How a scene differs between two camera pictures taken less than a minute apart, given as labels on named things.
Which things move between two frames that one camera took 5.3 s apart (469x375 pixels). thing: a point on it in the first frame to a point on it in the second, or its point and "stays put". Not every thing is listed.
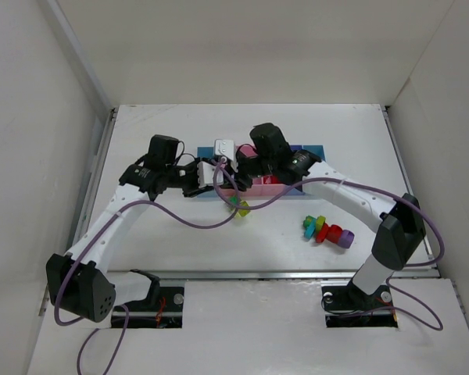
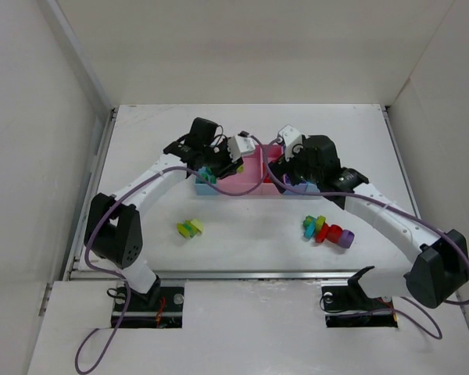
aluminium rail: x=133 y=276 stays put
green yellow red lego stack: x=240 y=212 to x=190 y=229
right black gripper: x=245 y=172 to x=283 y=169
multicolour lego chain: x=334 y=233 stays put
